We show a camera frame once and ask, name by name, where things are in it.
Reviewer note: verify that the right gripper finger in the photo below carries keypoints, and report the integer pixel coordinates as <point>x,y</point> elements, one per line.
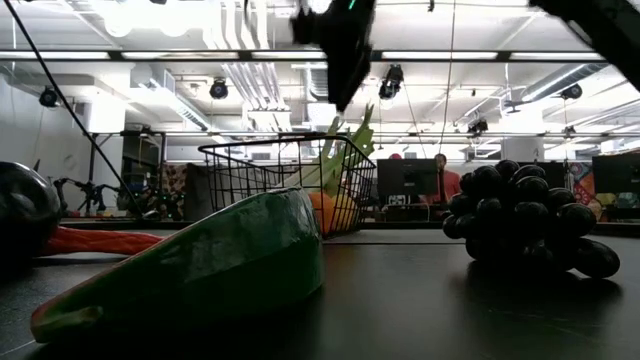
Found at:
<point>350,75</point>

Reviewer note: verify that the green leek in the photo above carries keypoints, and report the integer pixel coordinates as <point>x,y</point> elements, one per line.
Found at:
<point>330,170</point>

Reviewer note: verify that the round orange fruit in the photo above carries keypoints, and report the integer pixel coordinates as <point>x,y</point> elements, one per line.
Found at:
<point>322,212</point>

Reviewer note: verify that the dark grape bunch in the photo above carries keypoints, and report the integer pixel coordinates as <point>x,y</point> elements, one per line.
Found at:
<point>520,220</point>

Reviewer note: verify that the watermelon slice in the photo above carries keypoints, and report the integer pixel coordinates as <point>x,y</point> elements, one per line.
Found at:
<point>210,270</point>

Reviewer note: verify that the dark purple eggplant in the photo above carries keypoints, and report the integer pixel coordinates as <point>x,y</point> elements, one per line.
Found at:
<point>25,210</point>

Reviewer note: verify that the black background robot arm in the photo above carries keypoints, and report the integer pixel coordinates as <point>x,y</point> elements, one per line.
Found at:
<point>90,192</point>

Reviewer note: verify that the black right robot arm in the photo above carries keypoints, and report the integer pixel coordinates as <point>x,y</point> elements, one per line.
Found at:
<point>610,35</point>

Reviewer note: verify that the black ceiling spotlight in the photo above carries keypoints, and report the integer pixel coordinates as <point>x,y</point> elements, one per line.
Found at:
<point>49,96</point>
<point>218,89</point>
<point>391,82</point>
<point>571,91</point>
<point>477,126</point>

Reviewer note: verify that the person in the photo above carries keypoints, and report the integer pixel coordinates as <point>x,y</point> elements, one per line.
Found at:
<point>395,156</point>
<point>450,185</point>

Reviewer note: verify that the black monitor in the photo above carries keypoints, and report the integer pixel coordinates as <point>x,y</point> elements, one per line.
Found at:
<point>407,180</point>

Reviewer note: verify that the black overhead light bar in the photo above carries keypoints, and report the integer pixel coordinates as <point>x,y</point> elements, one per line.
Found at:
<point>502,55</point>

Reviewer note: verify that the grey hanging cloth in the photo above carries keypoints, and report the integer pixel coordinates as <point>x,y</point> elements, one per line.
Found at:
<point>197,190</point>

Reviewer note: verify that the patterned hanging cloth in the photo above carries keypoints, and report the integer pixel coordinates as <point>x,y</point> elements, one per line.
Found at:
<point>174,192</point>

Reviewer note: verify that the black tall cabinet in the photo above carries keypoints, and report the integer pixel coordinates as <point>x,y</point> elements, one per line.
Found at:
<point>555,172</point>

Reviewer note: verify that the black table mat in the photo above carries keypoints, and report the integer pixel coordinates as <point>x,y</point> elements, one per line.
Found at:
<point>400,310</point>

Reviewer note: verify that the colourful patterned panel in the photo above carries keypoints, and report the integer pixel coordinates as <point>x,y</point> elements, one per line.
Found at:
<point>582,187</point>

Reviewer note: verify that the black metal rack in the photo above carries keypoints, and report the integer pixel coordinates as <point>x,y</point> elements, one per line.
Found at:
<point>92,165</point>

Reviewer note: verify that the silver ventilation duct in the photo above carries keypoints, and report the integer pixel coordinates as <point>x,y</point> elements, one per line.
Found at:
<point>317,85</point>

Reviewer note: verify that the black wall panel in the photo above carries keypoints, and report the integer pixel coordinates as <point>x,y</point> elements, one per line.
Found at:
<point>617,172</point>

